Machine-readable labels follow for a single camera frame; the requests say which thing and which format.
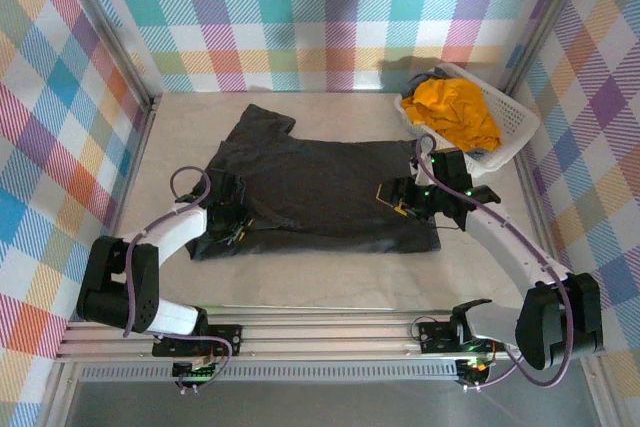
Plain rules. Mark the dark grey t-shirt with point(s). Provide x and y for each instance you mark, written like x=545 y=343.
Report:
x=320 y=187

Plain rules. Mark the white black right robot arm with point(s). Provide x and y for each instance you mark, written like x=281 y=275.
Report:
x=505 y=242

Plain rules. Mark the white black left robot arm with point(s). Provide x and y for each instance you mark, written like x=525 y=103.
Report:
x=175 y=229

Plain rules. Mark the yellow t-shirt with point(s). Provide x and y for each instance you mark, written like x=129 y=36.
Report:
x=450 y=107

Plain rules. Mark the thin metal rod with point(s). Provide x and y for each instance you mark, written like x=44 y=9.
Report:
x=310 y=307

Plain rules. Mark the white plastic laundry basket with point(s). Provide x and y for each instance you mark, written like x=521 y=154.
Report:
x=515 y=117

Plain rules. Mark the blue-grey t-shirt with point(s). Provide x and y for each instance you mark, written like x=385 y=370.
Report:
x=417 y=82

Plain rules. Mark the grey metal base panel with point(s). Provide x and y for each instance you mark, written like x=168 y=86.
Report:
x=325 y=404

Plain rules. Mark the aluminium frame rail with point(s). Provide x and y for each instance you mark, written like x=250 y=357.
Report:
x=325 y=334

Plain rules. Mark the aluminium frame post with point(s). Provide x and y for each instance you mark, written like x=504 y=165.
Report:
x=105 y=27
x=545 y=22

